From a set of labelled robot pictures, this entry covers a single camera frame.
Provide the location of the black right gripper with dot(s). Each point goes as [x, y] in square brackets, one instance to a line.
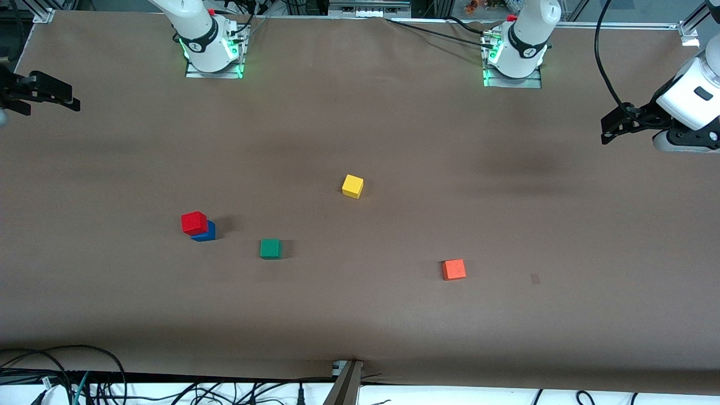
[12, 91]

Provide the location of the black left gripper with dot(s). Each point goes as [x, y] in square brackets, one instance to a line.
[643, 117]

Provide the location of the red wooden cube block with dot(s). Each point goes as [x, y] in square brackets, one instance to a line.
[193, 224]

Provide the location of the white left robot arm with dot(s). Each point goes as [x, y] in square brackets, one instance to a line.
[526, 45]

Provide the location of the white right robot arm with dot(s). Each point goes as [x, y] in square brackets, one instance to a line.
[197, 34]

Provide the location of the blue wooden cube block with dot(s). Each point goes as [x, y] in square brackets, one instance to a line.
[209, 233]

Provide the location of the orange wooden cube block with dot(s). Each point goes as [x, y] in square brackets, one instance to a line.
[453, 269]

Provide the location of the green wooden cube block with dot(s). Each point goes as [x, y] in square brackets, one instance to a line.
[270, 248]

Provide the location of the yellow wooden cube block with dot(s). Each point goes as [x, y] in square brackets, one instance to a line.
[352, 185]

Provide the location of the grey metal power strip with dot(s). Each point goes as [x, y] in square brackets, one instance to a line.
[368, 8]

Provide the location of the aluminium corner bracket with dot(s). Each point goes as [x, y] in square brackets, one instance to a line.
[45, 16]
[689, 34]

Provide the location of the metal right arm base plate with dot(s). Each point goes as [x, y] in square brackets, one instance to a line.
[239, 62]

